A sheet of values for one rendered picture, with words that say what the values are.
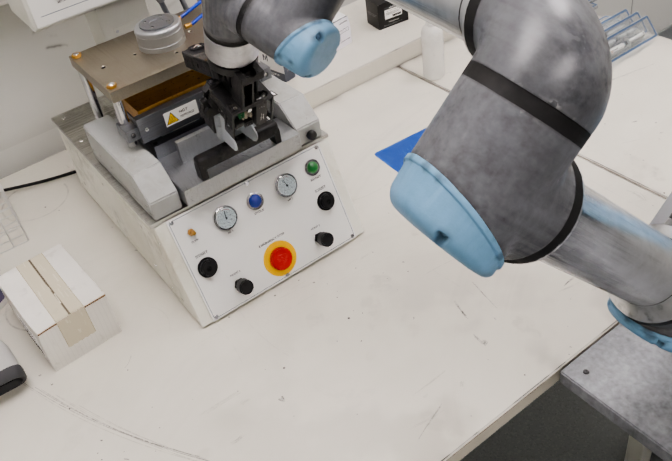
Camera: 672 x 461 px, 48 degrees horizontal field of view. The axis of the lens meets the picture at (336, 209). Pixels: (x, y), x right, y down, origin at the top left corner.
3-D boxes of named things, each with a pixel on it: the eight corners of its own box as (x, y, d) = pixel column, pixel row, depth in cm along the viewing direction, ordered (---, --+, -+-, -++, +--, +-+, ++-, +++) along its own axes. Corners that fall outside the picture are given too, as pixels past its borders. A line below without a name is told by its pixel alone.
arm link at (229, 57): (192, 21, 101) (243, 0, 104) (194, 47, 105) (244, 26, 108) (222, 55, 98) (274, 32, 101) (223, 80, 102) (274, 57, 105)
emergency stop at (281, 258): (273, 273, 130) (264, 253, 129) (292, 262, 131) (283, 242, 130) (277, 274, 128) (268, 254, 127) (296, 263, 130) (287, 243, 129)
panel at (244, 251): (213, 321, 125) (164, 222, 120) (356, 236, 137) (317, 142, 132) (217, 324, 123) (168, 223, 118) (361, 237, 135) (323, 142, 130)
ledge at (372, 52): (217, 79, 190) (213, 63, 188) (460, -31, 224) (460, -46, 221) (282, 123, 170) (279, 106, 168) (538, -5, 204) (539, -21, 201)
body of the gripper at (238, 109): (231, 143, 111) (228, 85, 101) (200, 106, 114) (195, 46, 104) (274, 121, 114) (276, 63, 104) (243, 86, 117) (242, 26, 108)
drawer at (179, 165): (116, 138, 139) (102, 102, 135) (218, 91, 148) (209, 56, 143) (189, 210, 120) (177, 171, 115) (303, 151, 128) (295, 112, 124)
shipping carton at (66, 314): (14, 313, 133) (-7, 276, 128) (82, 276, 139) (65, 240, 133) (50, 375, 121) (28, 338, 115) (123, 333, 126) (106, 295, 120)
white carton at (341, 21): (252, 69, 183) (246, 42, 178) (318, 31, 194) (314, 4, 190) (286, 83, 175) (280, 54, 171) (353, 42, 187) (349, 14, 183)
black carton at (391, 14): (367, 23, 194) (364, -3, 190) (396, 12, 197) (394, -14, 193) (379, 30, 190) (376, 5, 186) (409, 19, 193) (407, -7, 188)
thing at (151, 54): (73, 90, 138) (47, 24, 130) (219, 28, 150) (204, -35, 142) (127, 141, 121) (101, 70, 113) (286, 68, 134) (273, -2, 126)
